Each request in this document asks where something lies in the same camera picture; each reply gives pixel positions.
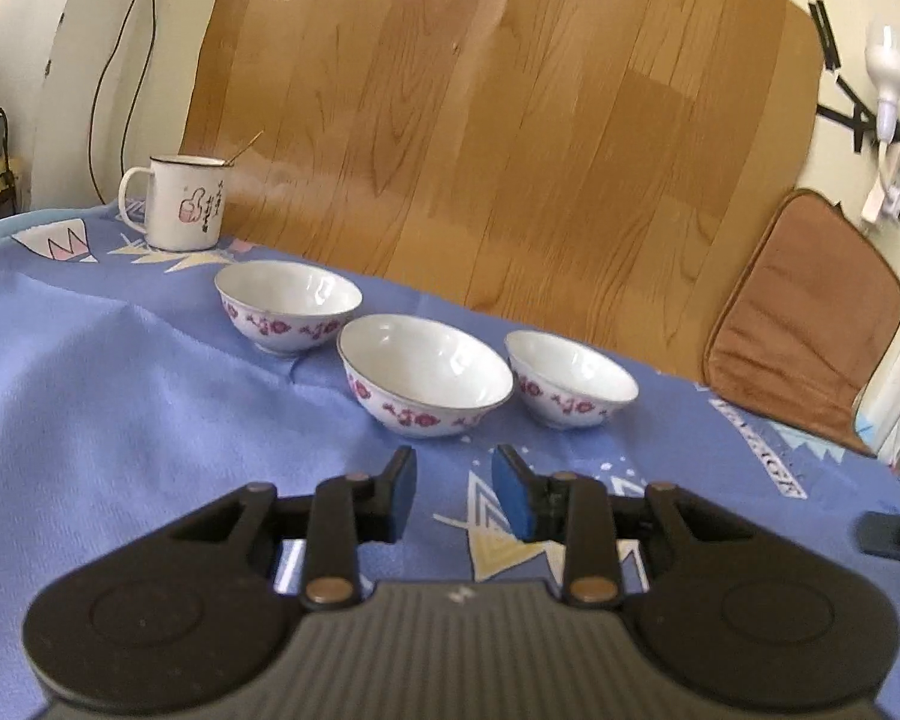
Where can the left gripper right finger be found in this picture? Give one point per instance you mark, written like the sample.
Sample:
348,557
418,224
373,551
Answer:
567,509

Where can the white power strip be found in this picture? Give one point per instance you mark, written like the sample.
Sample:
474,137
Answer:
883,200

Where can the white light bulb lamp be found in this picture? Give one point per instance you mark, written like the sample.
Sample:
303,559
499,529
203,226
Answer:
882,60

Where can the brown seat cushion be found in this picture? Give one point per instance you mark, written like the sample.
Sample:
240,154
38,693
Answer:
807,324

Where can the floral bowl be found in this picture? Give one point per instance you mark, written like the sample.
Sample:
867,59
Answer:
565,384
286,308
422,378

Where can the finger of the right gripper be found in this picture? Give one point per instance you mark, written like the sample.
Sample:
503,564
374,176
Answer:
879,535

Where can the wood pattern vinyl sheet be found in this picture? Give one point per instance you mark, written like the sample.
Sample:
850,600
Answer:
601,169

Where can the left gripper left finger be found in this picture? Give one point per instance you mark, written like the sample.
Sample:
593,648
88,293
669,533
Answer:
347,512

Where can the white enamel mug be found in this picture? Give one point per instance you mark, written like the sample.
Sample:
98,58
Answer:
184,202

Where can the blue patterned tablecloth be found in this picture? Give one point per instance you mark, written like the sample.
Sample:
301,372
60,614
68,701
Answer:
127,399

